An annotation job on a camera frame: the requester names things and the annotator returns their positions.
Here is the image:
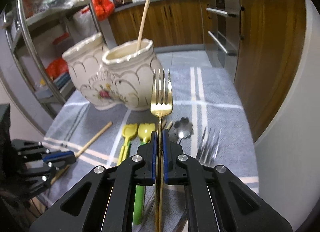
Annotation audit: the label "wooden chopstick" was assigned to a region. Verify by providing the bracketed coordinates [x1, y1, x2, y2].
[136, 0, 150, 52]
[50, 121, 112, 185]
[164, 121, 173, 131]

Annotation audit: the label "yellow green plastic spoon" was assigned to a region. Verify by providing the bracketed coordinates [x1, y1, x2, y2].
[132, 122, 156, 226]

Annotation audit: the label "gold fork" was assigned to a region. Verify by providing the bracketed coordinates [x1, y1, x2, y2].
[150, 69, 173, 231]

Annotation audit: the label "wooden kitchen cabinets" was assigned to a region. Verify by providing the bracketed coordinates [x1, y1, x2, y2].
[107, 0, 307, 143]

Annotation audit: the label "silver fork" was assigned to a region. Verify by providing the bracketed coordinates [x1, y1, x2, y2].
[196, 127, 222, 166]

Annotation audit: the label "silver flower spoon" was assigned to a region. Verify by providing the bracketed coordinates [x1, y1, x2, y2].
[169, 117, 193, 144]

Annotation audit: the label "grey striped table cloth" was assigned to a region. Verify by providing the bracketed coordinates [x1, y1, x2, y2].
[37, 50, 259, 232]

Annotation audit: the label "white ceramic double utensil holder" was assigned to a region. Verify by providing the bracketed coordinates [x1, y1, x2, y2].
[62, 32, 163, 111]

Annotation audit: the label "metal storage shelf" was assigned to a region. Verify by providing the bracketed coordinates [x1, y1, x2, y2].
[1, 0, 100, 122]

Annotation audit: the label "red hanging plastic bag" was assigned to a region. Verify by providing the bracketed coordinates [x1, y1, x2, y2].
[91, 0, 115, 21]

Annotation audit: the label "built-in oven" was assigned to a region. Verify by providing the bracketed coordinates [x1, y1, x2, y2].
[206, 0, 241, 82]

